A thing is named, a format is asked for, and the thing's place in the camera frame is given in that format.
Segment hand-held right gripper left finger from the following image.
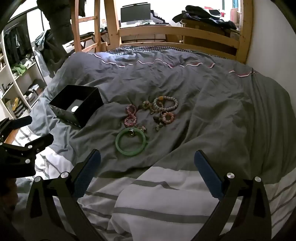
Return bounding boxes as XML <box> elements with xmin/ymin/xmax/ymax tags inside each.
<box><xmin>23</xmin><ymin>149</ymin><xmax>109</xmax><ymax>241</ymax></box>

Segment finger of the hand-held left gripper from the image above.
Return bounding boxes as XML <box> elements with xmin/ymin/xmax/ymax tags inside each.
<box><xmin>0</xmin><ymin>133</ymin><xmax>54</xmax><ymax>163</ymax></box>
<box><xmin>0</xmin><ymin>116</ymin><xmax>33</xmax><ymax>142</ymax></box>

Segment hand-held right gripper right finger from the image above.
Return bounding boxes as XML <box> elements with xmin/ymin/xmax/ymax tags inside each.
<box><xmin>194</xmin><ymin>150</ymin><xmax>273</xmax><ymax>241</ymax></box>

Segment green jade bangle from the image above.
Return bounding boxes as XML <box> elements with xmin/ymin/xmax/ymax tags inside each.
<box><xmin>115</xmin><ymin>128</ymin><xmax>148</xmax><ymax>156</ymax></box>

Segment purple bead bracelet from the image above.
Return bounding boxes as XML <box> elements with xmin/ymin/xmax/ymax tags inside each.
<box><xmin>124</xmin><ymin>104</ymin><xmax>138</xmax><ymax>127</ymax></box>

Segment black box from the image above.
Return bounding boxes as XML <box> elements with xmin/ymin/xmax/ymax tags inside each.
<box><xmin>48</xmin><ymin>85</ymin><xmax>104</xmax><ymax>128</ymax></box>

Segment pink pastel bead bracelet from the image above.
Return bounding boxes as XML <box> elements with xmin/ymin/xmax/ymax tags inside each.
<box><xmin>159</xmin><ymin>111</ymin><xmax>175</xmax><ymax>124</ymax></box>

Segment dark green charm pendant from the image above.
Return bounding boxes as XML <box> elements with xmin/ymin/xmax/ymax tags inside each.
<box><xmin>154</xmin><ymin>116</ymin><xmax>166</xmax><ymax>131</ymax></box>

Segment pale bead bracelet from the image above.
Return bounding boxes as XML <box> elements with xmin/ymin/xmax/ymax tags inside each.
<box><xmin>153</xmin><ymin>96</ymin><xmax>179</xmax><ymax>112</ymax></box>

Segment gold charm bracelet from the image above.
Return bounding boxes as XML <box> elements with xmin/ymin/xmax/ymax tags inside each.
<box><xmin>142</xmin><ymin>100</ymin><xmax>158</xmax><ymax>114</ymax></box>

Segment white shelf unit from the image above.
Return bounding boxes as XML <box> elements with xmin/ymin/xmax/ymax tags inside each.
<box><xmin>0</xmin><ymin>23</ymin><xmax>48</xmax><ymax>118</ymax></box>

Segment green plush toy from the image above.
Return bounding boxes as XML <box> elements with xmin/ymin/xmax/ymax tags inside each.
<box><xmin>11</xmin><ymin>64</ymin><xmax>28</xmax><ymax>76</ymax></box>

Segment grey duvet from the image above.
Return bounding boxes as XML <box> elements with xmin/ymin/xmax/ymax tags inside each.
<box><xmin>30</xmin><ymin>49</ymin><xmax>296</xmax><ymax>186</ymax></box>

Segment white striped blanket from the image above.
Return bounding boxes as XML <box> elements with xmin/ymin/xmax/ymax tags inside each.
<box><xmin>14</xmin><ymin>130</ymin><xmax>296</xmax><ymax>241</ymax></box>

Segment hanging dark clothes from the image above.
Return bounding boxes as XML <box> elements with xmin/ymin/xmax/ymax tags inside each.
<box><xmin>5</xmin><ymin>25</ymin><xmax>31</xmax><ymax>67</ymax></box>

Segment pale blue garment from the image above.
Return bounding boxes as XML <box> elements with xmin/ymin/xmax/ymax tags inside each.
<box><xmin>35</xmin><ymin>31</ymin><xmax>50</xmax><ymax>51</ymax></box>

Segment wooden ladder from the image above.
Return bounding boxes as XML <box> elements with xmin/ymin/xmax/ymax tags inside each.
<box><xmin>70</xmin><ymin>0</ymin><xmax>109</xmax><ymax>54</ymax></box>

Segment checked bed sheet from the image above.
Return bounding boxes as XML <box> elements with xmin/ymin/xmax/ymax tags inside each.
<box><xmin>106</xmin><ymin>45</ymin><xmax>236</xmax><ymax>61</ymax></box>

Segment pile of dark clothes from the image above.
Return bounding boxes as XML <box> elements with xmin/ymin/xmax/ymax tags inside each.
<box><xmin>172</xmin><ymin>5</ymin><xmax>238</xmax><ymax>30</ymax></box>

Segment computer monitor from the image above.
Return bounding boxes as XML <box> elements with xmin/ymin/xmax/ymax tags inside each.
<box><xmin>120</xmin><ymin>3</ymin><xmax>151</xmax><ymax>24</ymax></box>

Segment wooden bed frame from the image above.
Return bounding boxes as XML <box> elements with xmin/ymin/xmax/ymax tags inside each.
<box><xmin>104</xmin><ymin>0</ymin><xmax>253</xmax><ymax>64</ymax></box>

